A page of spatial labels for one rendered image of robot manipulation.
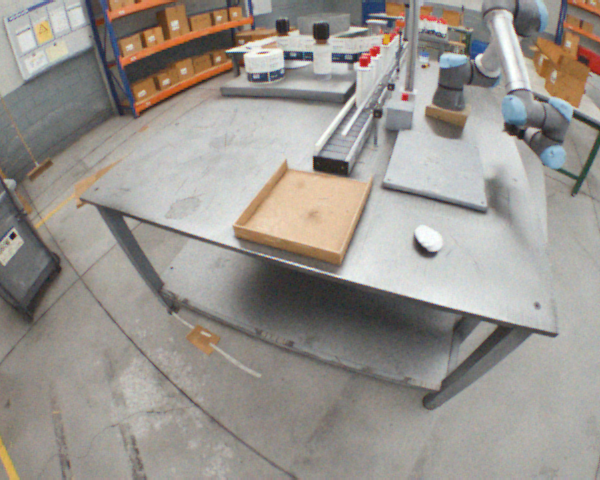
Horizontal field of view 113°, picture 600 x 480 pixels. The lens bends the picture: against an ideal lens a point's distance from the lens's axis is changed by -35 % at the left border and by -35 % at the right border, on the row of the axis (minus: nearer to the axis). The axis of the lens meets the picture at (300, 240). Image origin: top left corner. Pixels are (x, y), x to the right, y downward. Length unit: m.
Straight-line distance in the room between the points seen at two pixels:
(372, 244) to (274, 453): 0.97
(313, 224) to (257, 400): 0.90
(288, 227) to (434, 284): 0.36
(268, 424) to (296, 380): 0.24
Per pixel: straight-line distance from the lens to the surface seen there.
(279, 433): 1.36
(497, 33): 0.98
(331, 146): 0.93
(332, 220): 0.73
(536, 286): 0.78
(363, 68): 1.15
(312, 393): 1.38
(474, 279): 0.70
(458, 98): 1.37
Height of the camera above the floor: 1.34
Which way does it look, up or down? 47 degrees down
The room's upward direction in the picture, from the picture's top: 6 degrees counter-clockwise
